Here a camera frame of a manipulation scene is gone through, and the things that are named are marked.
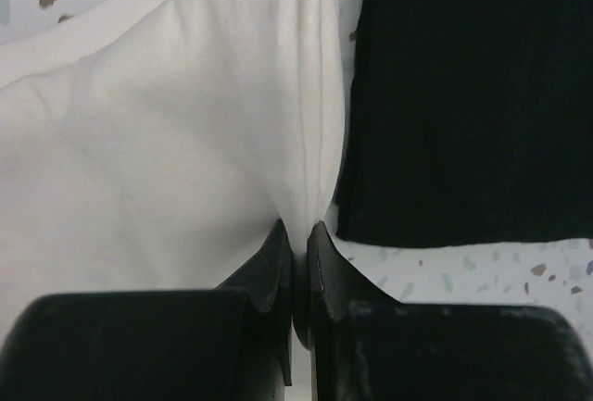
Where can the white t-shirt red print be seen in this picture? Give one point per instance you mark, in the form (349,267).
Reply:
(151,144)

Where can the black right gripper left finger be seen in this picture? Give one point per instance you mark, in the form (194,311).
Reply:
(232,342)

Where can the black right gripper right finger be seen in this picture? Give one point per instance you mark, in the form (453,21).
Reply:
(366,345)

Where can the black folded t-shirt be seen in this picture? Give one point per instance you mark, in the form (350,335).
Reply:
(470,123)

